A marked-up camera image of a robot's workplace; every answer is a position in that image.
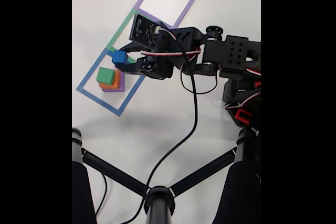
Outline small blue foam cube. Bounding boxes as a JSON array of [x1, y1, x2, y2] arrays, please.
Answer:
[[111, 50, 129, 65]]

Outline orange foam block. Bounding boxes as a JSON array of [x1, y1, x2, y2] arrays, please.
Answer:
[[98, 69, 121, 90]]

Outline green foam cube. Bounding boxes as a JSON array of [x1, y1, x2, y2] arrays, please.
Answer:
[[96, 67, 116, 86]]

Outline green tape square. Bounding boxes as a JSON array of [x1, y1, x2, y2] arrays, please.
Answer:
[[106, 8, 138, 64]]

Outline purple foam block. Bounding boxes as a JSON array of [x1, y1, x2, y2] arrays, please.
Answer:
[[101, 69, 125, 93]]

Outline blue tape square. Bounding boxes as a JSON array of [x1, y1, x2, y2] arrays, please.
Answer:
[[76, 48, 146, 117]]

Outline red table clamp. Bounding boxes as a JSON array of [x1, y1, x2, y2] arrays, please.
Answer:
[[234, 108, 253, 125]]

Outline black tripod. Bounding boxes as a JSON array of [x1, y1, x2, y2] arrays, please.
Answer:
[[72, 126, 261, 224]]

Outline red white servo wires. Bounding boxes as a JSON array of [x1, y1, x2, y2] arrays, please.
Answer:
[[140, 26, 261, 111]]

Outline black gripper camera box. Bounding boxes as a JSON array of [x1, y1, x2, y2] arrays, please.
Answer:
[[129, 14, 165, 52]]

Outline black camera cable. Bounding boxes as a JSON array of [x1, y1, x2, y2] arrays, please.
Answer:
[[128, 28, 199, 224]]

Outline thin black cable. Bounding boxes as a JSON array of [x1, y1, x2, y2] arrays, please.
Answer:
[[94, 174, 108, 217]]

